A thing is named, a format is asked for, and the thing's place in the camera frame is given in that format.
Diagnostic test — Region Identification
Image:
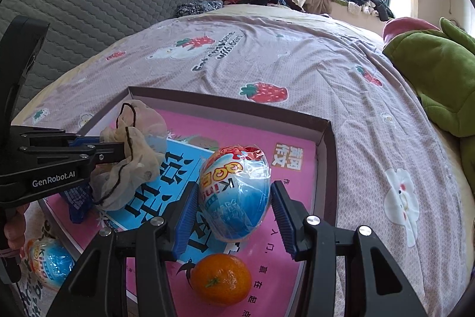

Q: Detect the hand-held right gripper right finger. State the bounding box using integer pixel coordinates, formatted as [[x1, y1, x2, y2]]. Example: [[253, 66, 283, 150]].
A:
[[271, 180, 429, 317]]

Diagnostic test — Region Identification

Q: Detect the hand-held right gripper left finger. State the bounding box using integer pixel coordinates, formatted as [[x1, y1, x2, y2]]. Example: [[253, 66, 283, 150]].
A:
[[46, 181, 201, 317]]

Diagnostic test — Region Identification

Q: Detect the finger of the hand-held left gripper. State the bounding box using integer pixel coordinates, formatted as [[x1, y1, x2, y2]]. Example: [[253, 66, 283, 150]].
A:
[[10, 124, 102, 149], [18, 141, 127, 166]]

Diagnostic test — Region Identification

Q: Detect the beige mesh drawstring pouch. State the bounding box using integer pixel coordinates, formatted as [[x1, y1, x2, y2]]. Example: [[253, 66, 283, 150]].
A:
[[89, 99, 169, 212]]

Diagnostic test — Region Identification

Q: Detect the blue snack packet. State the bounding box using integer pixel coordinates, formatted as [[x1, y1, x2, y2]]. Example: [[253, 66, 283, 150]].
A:
[[61, 183, 93, 225]]

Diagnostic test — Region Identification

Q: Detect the orange tangerine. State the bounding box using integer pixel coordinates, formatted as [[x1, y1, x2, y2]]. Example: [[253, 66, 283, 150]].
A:
[[190, 253, 253, 306]]

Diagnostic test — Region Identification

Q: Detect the shallow grey cardboard box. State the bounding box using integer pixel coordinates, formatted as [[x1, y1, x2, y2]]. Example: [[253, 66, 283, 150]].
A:
[[37, 86, 339, 317]]

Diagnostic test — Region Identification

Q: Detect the red blue toy egg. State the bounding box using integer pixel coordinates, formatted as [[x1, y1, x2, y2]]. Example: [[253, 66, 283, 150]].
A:
[[22, 237, 77, 290]]

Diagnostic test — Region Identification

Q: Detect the person's left hand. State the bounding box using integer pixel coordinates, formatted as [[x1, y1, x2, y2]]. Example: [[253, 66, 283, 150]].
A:
[[3, 204, 29, 253]]

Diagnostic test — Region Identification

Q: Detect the pink book with blue label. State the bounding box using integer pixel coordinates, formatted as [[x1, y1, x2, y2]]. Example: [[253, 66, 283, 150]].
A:
[[46, 105, 320, 317]]

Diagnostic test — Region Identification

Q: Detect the dark patterned cloth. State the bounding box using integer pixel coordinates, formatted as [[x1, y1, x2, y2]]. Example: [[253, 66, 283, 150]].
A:
[[174, 0, 225, 18]]

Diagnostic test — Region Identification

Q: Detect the green fleece blanket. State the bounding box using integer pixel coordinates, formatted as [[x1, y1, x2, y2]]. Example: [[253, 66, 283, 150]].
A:
[[382, 18, 475, 137]]

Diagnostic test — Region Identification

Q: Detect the pink pillow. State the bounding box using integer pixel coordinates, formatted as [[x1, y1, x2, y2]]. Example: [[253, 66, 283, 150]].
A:
[[382, 17, 440, 45]]

